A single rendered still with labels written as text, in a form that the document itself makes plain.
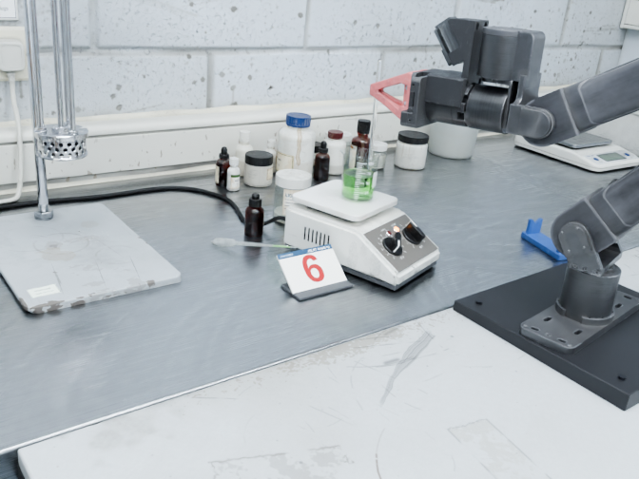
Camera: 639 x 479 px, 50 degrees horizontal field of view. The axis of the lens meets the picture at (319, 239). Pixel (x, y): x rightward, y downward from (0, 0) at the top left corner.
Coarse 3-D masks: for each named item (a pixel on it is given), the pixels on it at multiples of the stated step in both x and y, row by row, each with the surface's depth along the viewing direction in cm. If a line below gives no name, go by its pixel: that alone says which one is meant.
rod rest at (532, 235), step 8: (528, 224) 116; (536, 224) 116; (528, 232) 116; (536, 232) 117; (528, 240) 115; (536, 240) 114; (544, 240) 114; (544, 248) 112; (552, 248) 111; (552, 256) 110; (560, 256) 109
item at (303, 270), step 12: (324, 252) 96; (288, 264) 92; (300, 264) 93; (312, 264) 94; (324, 264) 95; (336, 264) 95; (288, 276) 91; (300, 276) 92; (312, 276) 93; (324, 276) 94; (336, 276) 94
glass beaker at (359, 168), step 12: (348, 156) 97; (360, 156) 97; (372, 156) 97; (348, 168) 98; (360, 168) 97; (372, 168) 98; (348, 180) 99; (360, 180) 98; (372, 180) 99; (348, 192) 99; (360, 192) 99; (372, 192) 100
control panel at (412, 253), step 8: (400, 216) 102; (384, 224) 99; (392, 224) 100; (400, 224) 101; (368, 232) 95; (376, 232) 96; (384, 232) 97; (392, 232) 98; (400, 232) 100; (376, 240) 95; (424, 240) 101; (384, 248) 95; (408, 248) 98; (416, 248) 99; (424, 248) 100; (432, 248) 101; (384, 256) 94; (392, 256) 94; (400, 256) 96; (408, 256) 96; (416, 256) 98; (424, 256) 98; (392, 264) 93; (400, 264) 94; (408, 264) 95
